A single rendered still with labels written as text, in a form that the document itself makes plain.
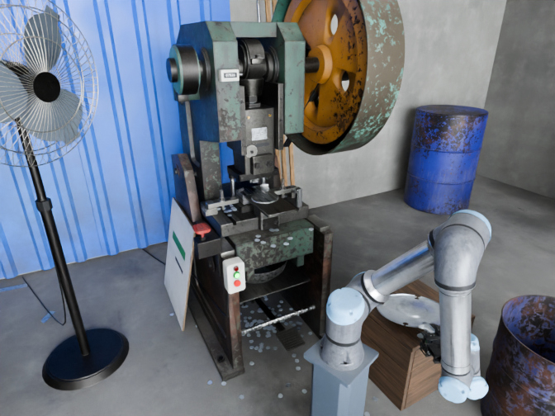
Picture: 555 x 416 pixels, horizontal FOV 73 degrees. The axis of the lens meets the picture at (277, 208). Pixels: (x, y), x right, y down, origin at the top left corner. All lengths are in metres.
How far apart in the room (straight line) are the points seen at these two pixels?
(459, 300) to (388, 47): 0.94
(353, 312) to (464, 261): 0.38
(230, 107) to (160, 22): 1.30
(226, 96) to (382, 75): 0.60
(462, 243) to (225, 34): 1.08
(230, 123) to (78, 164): 1.44
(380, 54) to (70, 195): 2.10
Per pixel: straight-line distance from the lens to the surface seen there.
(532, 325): 1.96
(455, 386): 1.21
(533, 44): 4.60
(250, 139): 1.63
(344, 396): 1.39
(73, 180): 2.79
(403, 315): 1.69
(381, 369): 1.83
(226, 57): 1.51
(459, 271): 1.02
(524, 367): 1.63
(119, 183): 2.81
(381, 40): 1.54
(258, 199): 1.67
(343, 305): 1.22
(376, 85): 1.53
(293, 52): 1.63
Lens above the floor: 1.43
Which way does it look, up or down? 24 degrees down
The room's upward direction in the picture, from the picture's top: straight up
